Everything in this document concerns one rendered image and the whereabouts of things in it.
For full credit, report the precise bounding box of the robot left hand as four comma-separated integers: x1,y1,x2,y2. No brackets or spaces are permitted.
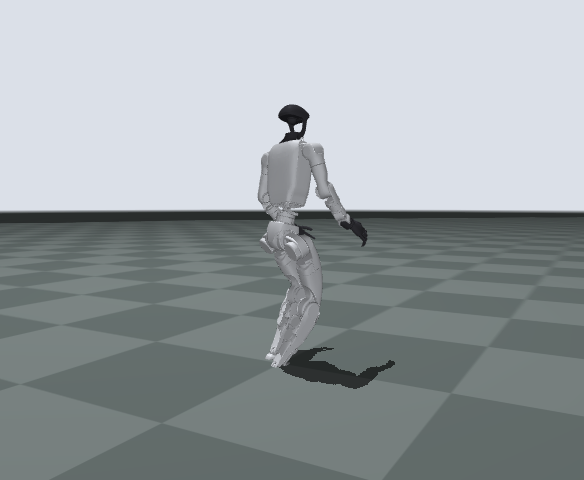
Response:
294,223,315,239

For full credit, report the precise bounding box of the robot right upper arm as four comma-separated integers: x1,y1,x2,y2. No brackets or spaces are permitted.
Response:
300,143,332,199

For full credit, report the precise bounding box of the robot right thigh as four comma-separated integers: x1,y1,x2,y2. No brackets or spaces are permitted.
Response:
283,232,323,317

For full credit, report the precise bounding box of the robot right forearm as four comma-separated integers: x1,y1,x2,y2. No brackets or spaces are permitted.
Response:
325,182,350,227

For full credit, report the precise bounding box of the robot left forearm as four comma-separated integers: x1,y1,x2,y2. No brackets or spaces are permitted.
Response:
262,204,281,220

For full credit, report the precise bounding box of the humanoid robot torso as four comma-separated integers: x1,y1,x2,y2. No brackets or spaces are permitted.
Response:
266,137,312,251

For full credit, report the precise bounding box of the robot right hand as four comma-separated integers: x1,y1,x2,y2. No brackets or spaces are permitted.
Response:
340,217,368,247

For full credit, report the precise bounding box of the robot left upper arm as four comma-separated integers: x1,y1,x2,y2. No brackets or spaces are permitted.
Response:
258,151,271,206

